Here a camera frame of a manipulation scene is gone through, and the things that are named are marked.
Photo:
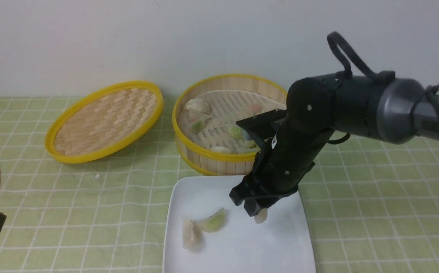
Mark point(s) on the bamboo steamer lid yellow rim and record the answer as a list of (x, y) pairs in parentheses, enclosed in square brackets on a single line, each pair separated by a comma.
[(104, 122)]

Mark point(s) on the white steamer liner paper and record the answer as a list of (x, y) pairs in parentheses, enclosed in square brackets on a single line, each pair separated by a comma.
[(226, 106)]

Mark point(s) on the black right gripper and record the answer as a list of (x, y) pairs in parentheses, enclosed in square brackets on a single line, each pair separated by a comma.
[(278, 170)]

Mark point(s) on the white dumpling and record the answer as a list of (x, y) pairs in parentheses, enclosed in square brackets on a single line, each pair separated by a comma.
[(191, 235), (261, 216), (196, 108)]

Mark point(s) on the green checkered tablecloth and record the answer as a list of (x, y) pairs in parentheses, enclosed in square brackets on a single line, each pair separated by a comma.
[(372, 207)]

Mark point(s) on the bamboo steamer basket yellow rim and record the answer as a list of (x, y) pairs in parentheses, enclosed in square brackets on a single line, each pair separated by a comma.
[(212, 163)]

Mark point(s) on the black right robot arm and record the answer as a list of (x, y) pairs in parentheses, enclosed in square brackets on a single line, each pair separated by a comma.
[(324, 110)]

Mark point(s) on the pink dumpling back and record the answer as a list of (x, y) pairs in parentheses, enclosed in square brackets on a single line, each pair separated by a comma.
[(253, 109)]

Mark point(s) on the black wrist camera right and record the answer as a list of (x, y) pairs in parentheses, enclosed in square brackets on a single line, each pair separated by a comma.
[(262, 126)]

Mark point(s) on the white dumpling front rim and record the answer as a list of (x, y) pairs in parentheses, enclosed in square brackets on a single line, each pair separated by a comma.
[(221, 149)]

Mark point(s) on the green dumpling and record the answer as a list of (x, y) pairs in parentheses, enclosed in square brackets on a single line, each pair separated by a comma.
[(248, 144), (213, 223), (235, 131)]

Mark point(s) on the white square plate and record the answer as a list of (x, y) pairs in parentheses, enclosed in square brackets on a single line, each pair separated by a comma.
[(282, 244)]

